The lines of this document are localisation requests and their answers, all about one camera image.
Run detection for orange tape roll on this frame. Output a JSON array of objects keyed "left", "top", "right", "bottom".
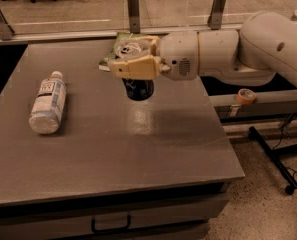
[{"left": 237, "top": 88, "right": 256, "bottom": 105}]

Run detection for middle metal bracket post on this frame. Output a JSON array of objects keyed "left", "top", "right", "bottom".
[{"left": 127, "top": 0, "right": 140, "bottom": 34}]

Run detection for green chip bag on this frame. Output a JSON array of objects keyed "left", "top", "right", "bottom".
[{"left": 99, "top": 32, "right": 143, "bottom": 72}]

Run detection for grey cabinet drawer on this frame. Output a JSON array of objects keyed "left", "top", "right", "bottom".
[{"left": 0, "top": 193, "right": 229, "bottom": 240}]

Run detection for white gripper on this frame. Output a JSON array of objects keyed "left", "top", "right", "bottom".
[{"left": 108, "top": 31, "right": 199, "bottom": 80}]

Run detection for right metal bracket post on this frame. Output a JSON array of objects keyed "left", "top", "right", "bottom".
[{"left": 208, "top": 0, "right": 226, "bottom": 30}]

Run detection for black drawer handle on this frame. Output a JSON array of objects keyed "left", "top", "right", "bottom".
[{"left": 91, "top": 215, "right": 131, "bottom": 235}]

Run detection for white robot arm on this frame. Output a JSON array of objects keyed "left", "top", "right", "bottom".
[{"left": 108, "top": 12, "right": 297, "bottom": 88}]

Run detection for blue pepsi can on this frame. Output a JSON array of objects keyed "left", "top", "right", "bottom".
[{"left": 123, "top": 79, "right": 154, "bottom": 101}]

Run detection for black stand base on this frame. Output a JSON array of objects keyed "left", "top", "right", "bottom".
[{"left": 249, "top": 127, "right": 297, "bottom": 195}]

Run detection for clear blue-labelled plastic bottle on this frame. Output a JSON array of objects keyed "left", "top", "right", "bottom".
[{"left": 29, "top": 71, "right": 66, "bottom": 134}]

